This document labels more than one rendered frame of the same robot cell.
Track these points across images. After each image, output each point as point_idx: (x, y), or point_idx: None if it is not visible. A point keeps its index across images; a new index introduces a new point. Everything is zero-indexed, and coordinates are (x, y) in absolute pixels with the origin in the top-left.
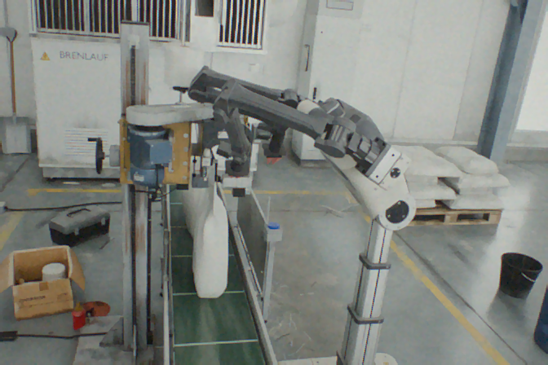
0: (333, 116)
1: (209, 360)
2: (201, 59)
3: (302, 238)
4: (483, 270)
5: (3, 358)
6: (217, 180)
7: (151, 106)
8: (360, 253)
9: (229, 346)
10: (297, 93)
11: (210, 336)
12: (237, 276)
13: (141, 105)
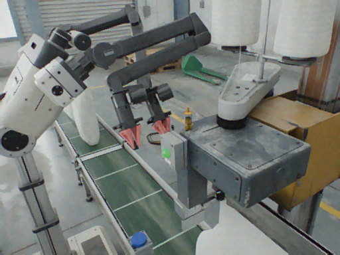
0: (65, 25)
1: (165, 224)
2: (212, 8)
3: None
4: None
5: (331, 251)
6: (212, 184)
7: (267, 70)
8: (42, 178)
9: (159, 240)
10: (93, 47)
11: (176, 243)
12: None
13: (277, 68)
